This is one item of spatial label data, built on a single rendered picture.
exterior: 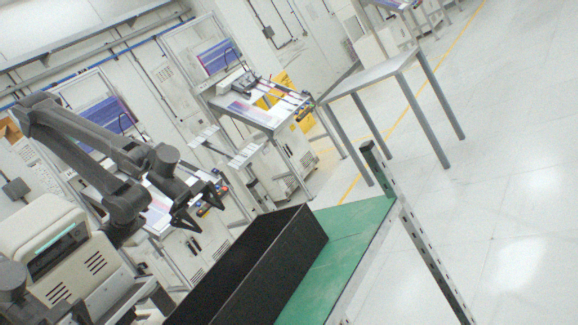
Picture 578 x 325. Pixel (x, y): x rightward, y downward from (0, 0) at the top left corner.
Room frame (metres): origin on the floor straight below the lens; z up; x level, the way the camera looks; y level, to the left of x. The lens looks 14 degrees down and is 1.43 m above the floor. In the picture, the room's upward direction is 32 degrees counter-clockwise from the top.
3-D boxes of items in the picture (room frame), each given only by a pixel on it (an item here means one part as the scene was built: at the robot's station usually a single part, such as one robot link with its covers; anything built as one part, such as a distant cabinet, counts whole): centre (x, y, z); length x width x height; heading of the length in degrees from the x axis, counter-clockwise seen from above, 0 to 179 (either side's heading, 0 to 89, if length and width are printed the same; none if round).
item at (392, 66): (3.43, -0.84, 0.40); 0.70 x 0.45 x 0.80; 45
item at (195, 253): (3.66, 1.19, 0.31); 0.70 x 0.65 x 0.62; 136
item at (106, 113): (3.62, 1.06, 1.52); 0.51 x 0.13 x 0.27; 136
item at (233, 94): (4.59, 0.04, 0.65); 1.01 x 0.73 x 1.29; 46
